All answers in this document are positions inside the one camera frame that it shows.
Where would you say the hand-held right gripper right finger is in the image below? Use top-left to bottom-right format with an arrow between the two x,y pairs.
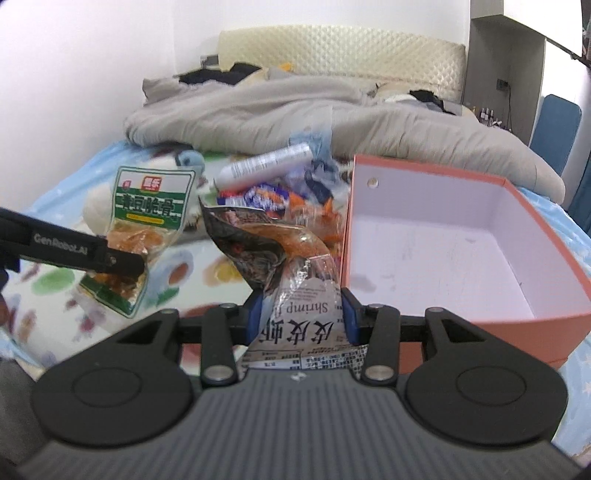
341,287 -> 488,387

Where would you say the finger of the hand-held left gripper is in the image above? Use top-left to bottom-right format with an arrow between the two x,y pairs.
0,208 -> 147,283

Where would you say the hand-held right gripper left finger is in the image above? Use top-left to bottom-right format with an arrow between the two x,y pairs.
112,291 -> 265,387

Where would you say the black clear snack packet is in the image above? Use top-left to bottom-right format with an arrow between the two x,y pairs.
198,196 -> 370,372

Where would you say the orange snack packet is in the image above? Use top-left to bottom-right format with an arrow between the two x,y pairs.
281,182 -> 349,247

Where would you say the green snack packet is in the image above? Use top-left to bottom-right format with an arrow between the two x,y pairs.
78,165 -> 197,318

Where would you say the pink cardboard box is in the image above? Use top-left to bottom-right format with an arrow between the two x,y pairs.
341,154 -> 591,370

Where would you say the blue white snack packet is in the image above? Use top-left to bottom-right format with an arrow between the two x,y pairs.
217,181 -> 296,219

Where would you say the plush duck toy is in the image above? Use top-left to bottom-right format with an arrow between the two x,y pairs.
83,150 -> 206,232

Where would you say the clear bag with navy band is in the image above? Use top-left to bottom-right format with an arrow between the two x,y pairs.
302,158 -> 349,205

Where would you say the white spray bottle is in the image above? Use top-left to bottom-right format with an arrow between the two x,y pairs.
215,143 -> 311,192

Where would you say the light blue plastic bag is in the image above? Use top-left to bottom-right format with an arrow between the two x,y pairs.
288,130 -> 334,160

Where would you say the grey duvet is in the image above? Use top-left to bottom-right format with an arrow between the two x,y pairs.
124,67 -> 568,204

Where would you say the black clothing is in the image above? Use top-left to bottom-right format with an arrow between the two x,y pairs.
178,62 -> 264,87
409,88 -> 459,114

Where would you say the cream quilted headboard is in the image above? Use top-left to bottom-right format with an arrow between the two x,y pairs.
217,25 -> 467,104

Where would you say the blue chair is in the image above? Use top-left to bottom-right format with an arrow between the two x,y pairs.
529,95 -> 583,178

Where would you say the grey bedside shelf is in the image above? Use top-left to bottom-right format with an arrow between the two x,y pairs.
462,0 -> 551,144

